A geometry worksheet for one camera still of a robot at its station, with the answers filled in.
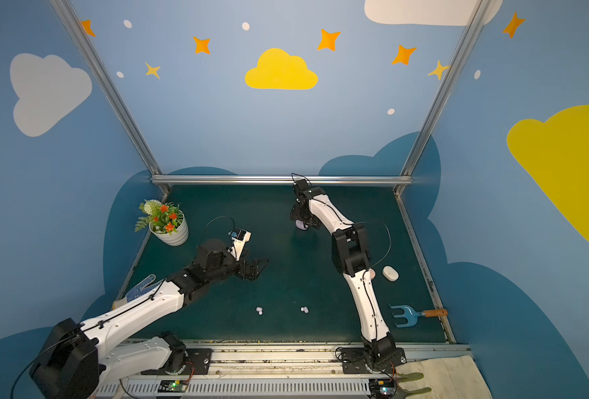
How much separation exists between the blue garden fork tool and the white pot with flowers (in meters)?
0.86

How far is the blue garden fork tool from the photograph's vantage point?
834 mm

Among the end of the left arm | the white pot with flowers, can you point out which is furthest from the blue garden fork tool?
the white pot with flowers

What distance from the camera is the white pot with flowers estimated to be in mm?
919
